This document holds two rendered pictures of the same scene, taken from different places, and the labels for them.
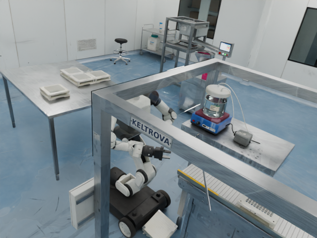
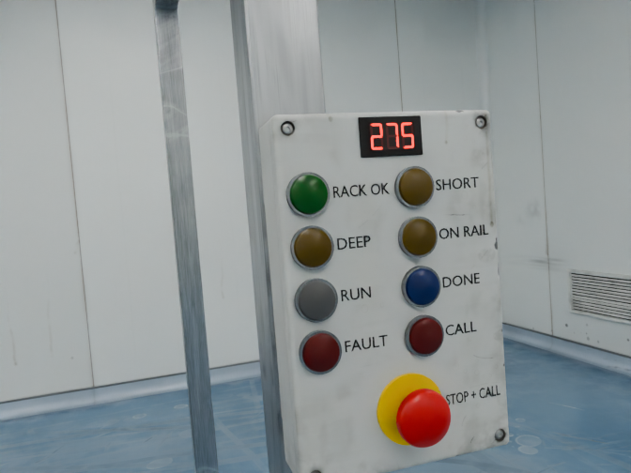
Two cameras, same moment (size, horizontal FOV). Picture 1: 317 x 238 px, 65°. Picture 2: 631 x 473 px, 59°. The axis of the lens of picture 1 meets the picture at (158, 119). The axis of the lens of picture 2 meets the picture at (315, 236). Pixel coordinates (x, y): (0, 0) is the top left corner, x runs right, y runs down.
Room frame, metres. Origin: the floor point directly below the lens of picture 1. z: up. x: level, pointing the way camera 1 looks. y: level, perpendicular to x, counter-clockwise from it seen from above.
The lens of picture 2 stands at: (1.33, 0.53, 1.15)
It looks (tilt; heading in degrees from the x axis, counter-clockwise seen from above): 3 degrees down; 215
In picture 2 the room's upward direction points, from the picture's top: 4 degrees counter-clockwise
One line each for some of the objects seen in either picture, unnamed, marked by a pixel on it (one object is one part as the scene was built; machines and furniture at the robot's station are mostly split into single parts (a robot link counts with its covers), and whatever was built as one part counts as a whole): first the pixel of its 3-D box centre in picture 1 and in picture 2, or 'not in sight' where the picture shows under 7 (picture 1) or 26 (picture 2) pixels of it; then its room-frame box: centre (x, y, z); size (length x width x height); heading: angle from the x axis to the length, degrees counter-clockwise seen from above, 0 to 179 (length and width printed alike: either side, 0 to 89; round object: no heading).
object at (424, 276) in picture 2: not in sight; (423, 286); (0.96, 0.37, 1.09); 0.03 x 0.01 x 0.03; 142
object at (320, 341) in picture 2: not in sight; (321, 352); (1.02, 0.32, 1.05); 0.03 x 0.01 x 0.03; 142
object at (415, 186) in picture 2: not in sight; (415, 187); (0.96, 0.37, 1.16); 0.03 x 0.01 x 0.03; 142
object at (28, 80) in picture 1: (64, 82); not in sight; (3.02, 1.28, 0.87); 1.50 x 1.10 x 0.04; 48
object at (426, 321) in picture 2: not in sight; (425, 336); (0.96, 0.37, 1.05); 0.03 x 0.01 x 0.03; 142
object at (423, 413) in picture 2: not in sight; (414, 411); (0.97, 0.36, 1.00); 0.04 x 0.04 x 0.04; 52
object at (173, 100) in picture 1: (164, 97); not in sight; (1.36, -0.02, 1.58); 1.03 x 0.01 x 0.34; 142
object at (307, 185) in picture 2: not in sight; (309, 194); (1.02, 0.32, 1.16); 0.03 x 0.01 x 0.03; 142
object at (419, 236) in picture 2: not in sight; (419, 236); (0.96, 0.37, 1.12); 0.03 x 0.01 x 0.03; 142
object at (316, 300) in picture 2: not in sight; (316, 300); (1.02, 0.32, 1.09); 0.03 x 0.01 x 0.03; 142
